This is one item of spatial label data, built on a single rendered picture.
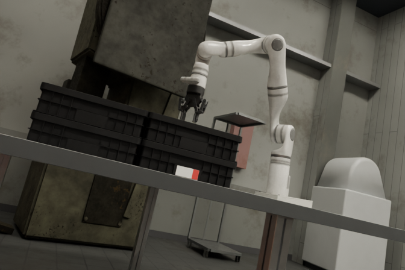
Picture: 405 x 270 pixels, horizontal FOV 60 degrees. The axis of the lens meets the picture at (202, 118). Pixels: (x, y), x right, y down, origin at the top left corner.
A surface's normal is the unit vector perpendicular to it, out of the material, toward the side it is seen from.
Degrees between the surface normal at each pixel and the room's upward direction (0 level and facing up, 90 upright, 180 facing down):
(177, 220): 90
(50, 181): 90
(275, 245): 90
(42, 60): 90
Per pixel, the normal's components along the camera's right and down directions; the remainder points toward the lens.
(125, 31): 0.57, -0.05
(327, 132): 0.39, -0.11
